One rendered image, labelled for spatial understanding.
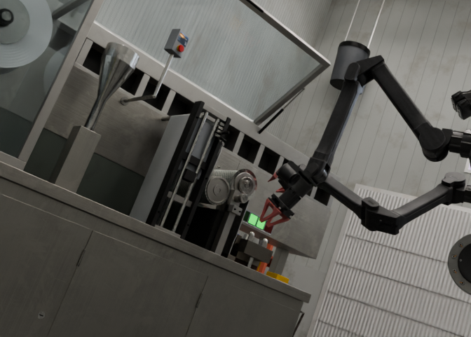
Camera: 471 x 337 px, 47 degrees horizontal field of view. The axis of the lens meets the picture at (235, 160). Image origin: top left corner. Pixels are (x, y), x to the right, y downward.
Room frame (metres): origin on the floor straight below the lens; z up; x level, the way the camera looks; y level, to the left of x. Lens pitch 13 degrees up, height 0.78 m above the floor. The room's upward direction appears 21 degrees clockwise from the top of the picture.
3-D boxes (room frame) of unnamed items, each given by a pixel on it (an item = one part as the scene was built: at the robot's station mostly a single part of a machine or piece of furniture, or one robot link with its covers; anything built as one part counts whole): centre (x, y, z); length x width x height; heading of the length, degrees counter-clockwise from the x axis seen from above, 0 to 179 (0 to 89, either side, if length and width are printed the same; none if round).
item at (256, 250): (2.65, -0.14, 1.00); 0.40 x 0.16 x 0.06; 34
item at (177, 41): (2.13, 0.40, 1.66); 0.07 x 0.07 x 0.10; 52
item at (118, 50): (2.10, 0.58, 1.50); 0.14 x 0.14 x 0.06
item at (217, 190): (2.45, 0.09, 1.18); 0.26 x 0.12 x 0.12; 34
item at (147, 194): (2.36, 0.29, 1.17); 0.34 x 0.05 x 0.54; 34
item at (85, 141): (2.10, 0.58, 1.19); 0.14 x 0.14 x 0.57
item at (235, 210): (2.36, -0.07, 1.05); 0.06 x 0.05 x 0.31; 34
